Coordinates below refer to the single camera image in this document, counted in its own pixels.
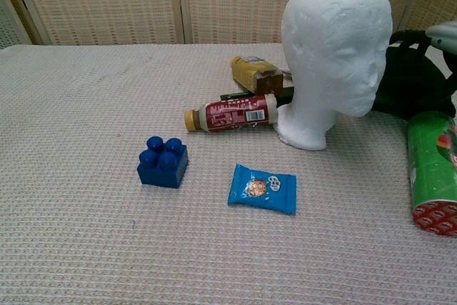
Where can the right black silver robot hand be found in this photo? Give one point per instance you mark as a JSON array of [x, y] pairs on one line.
[[444, 35]]

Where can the black baseball cap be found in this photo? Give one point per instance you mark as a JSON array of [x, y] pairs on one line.
[[403, 87]]

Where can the white foam mannequin head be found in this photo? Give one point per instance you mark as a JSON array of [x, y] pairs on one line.
[[332, 51]]

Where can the green chips can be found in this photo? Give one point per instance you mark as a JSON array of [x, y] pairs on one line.
[[428, 169]]

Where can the yellow drink bottle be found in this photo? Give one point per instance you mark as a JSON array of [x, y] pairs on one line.
[[246, 69]]

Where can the small black device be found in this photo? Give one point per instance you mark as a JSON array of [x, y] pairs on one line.
[[232, 96]]

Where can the red label drink bottle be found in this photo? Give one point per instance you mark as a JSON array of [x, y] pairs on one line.
[[232, 115]]

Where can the blue snack packet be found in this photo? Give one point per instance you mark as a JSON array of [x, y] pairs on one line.
[[262, 190]]

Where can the blue toy building block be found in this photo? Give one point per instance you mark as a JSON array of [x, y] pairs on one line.
[[162, 169]]

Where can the woven pale tablecloth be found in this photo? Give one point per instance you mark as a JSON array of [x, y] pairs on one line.
[[89, 230]]

